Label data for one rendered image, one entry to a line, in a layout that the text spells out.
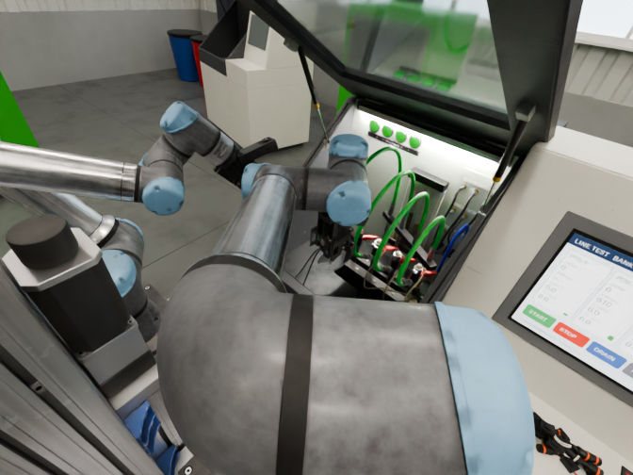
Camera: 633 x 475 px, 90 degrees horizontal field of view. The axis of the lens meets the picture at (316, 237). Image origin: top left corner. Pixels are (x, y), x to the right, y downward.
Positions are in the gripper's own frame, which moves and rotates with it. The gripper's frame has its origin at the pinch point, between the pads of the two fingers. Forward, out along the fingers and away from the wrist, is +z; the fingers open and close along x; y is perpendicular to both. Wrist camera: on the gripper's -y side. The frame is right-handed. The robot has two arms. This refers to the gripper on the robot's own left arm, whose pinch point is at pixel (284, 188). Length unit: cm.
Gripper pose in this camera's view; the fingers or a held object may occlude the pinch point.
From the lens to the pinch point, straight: 94.6
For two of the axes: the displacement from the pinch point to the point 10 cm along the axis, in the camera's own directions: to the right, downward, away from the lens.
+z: 6.0, 4.2, 6.8
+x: 5.6, 3.9, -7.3
